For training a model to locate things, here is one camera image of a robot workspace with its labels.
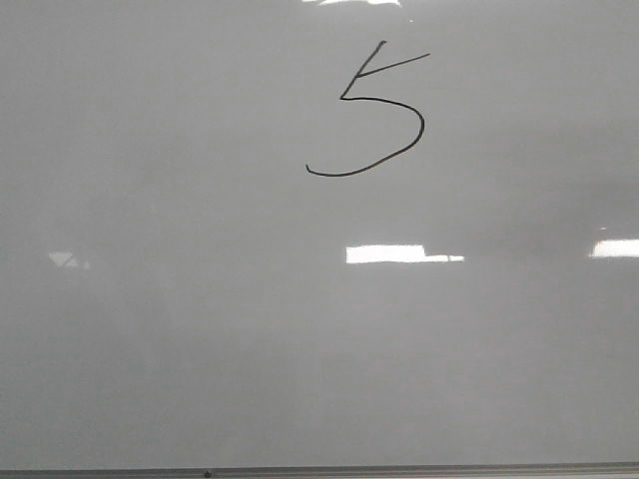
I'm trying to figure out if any white whiteboard with metal frame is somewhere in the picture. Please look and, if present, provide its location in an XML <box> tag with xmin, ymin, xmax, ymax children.
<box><xmin>1</xmin><ymin>1</ymin><xmax>638</xmax><ymax>469</ymax></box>

